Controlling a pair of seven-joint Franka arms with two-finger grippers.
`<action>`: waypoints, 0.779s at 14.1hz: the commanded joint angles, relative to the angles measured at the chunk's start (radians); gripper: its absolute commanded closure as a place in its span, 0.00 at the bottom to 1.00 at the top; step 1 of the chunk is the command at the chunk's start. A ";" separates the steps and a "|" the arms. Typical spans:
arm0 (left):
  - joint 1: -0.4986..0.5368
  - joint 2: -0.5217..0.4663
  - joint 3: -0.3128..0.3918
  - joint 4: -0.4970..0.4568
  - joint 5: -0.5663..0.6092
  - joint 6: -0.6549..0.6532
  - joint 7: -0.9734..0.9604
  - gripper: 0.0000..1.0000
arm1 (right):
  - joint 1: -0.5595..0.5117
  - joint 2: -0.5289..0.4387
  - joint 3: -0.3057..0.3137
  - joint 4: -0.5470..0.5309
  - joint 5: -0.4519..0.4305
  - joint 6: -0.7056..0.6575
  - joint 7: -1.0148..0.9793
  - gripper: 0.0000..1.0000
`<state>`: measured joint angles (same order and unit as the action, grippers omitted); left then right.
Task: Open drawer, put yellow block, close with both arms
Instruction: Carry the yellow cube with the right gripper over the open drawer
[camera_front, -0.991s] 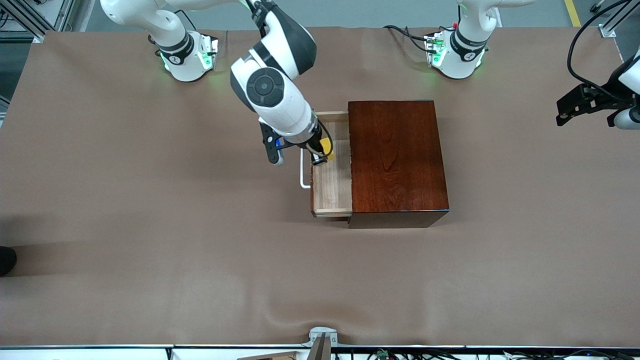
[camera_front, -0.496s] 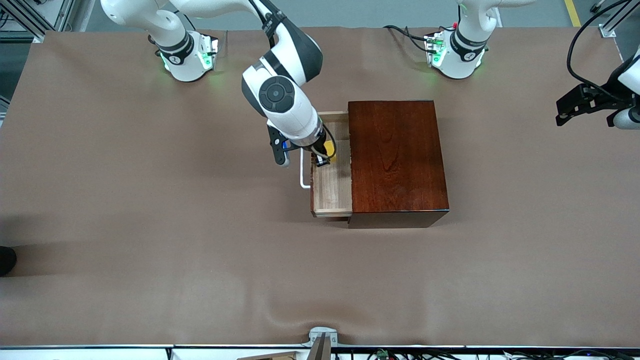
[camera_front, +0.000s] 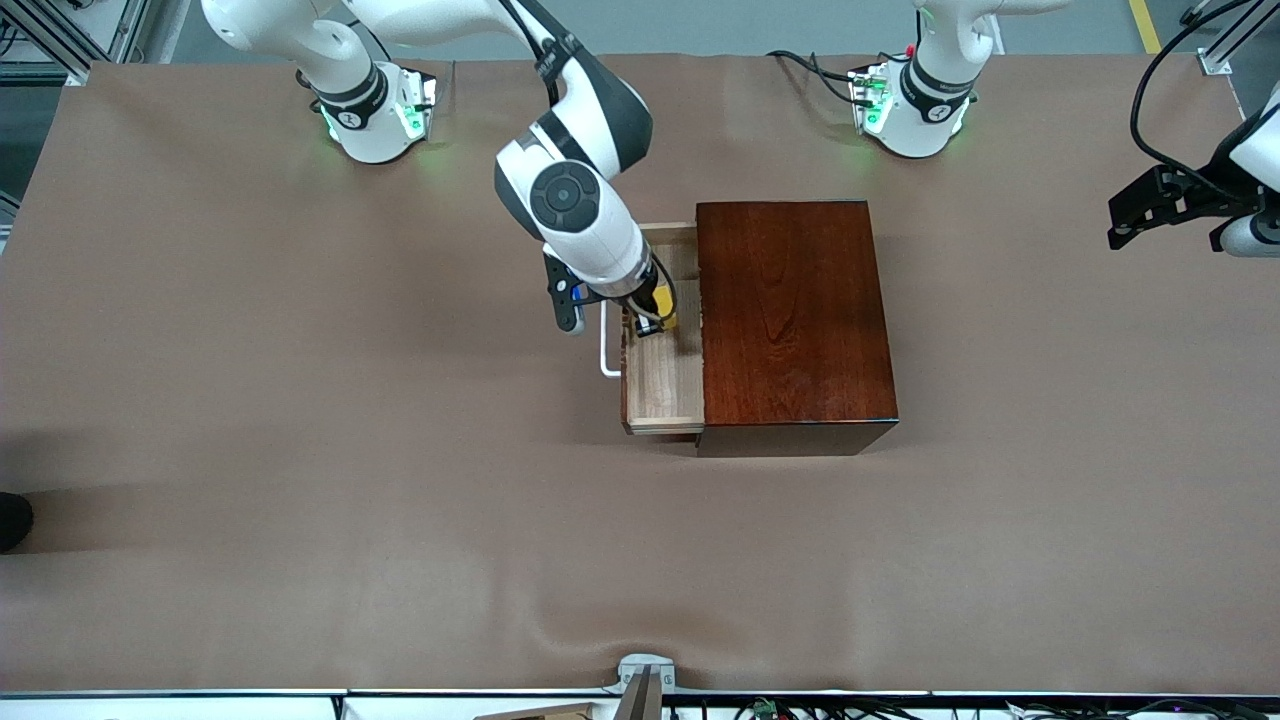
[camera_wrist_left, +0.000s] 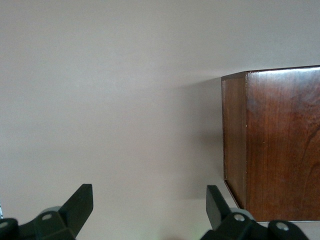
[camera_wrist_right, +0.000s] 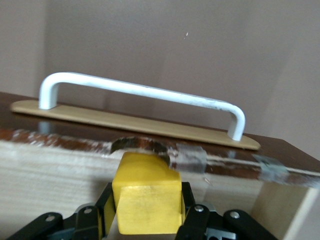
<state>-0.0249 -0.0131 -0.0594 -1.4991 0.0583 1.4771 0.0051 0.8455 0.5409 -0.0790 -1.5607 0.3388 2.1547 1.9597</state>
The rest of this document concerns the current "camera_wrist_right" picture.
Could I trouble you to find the tan handle backing plate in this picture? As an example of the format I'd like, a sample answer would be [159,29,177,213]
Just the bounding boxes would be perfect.
[10,99,261,151]

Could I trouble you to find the clear tape piece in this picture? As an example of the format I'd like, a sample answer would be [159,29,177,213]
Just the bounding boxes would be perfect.
[174,143,207,174]
[252,153,288,185]

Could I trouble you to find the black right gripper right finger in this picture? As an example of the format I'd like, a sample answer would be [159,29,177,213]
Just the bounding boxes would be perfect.
[174,181,278,240]

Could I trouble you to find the light wood drawer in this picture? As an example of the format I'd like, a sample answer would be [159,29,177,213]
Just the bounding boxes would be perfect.
[0,91,320,240]

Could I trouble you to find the white metal drawer handle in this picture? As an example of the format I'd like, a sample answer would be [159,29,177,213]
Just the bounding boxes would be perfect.
[38,71,246,142]

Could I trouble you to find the yellow wooden block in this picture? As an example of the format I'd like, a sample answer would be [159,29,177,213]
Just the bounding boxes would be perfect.
[103,152,188,236]

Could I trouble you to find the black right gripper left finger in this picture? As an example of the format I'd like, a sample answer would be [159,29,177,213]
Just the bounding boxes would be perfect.
[9,182,115,240]

